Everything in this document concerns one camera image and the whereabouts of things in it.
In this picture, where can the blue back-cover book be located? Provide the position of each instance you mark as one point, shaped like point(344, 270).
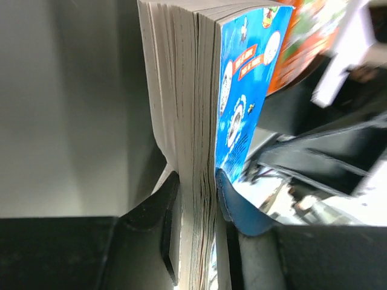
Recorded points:
point(208, 66)

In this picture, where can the aluminium mounting rail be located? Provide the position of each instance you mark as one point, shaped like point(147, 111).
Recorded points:
point(333, 177)

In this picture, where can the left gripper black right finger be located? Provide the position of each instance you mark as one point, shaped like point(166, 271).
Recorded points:
point(256, 252)

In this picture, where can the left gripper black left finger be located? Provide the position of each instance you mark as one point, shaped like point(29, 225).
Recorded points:
point(139, 250)

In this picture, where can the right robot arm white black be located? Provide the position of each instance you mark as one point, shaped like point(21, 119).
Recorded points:
point(344, 79)

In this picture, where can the orange 78-storey treehouse book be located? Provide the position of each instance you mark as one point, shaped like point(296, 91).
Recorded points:
point(312, 28)

